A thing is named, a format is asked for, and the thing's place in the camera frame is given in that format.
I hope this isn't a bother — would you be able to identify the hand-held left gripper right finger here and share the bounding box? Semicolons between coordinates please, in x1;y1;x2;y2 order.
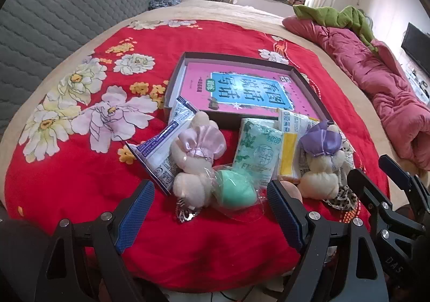
266;179;387;302

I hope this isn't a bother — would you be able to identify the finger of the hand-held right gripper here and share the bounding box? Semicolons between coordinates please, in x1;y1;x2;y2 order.
347;169;427;233
379;155;430;218

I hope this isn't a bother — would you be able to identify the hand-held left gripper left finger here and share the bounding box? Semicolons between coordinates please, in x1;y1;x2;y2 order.
35;179;157;302

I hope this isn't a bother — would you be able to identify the leopard print cloth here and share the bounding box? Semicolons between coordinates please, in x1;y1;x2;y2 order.
322;184;358;212

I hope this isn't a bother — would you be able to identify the plush bunny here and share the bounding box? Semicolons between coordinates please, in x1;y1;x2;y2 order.
298;121;353;200
171;111;226;224

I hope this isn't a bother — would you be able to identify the green sponge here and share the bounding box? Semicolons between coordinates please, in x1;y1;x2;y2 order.
210;164;266;218

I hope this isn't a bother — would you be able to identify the yellow and white wipes packet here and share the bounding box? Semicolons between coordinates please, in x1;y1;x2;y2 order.
277;109;320;180

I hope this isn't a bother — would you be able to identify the blue white snack packet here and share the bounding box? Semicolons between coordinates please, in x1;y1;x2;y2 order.
125;121;189;196

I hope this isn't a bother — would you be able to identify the green floral tissue pack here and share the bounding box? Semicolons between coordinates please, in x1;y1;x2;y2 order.
233;118;285;185

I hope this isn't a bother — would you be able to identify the shallow brown cardboard box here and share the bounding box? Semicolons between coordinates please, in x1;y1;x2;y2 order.
164;52;335;131

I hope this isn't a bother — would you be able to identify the blue and white tissue packet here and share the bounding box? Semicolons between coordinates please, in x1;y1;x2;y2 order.
168;96;200;125

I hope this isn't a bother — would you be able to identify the red floral blanket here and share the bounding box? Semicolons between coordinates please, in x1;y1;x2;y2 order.
3;19;392;292

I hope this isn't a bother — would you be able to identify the white television stand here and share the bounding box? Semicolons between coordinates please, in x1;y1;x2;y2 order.
406;67;430;104

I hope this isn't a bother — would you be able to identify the pink quilt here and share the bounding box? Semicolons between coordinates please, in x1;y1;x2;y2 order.
282;16;430;171

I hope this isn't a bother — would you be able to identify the black television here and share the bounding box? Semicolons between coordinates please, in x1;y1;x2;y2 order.
401;23;430;69

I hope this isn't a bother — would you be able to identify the green garment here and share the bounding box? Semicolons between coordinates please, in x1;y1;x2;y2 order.
292;5;378;54

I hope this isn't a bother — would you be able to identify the grey quilted headboard cover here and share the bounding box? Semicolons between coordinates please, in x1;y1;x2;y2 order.
0;0;169;135

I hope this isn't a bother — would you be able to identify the beige bed sheet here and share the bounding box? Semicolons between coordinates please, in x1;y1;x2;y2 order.
0;0;420;222

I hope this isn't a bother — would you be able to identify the blue patterned cloth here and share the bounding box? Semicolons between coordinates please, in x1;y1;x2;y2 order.
149;0;182;10

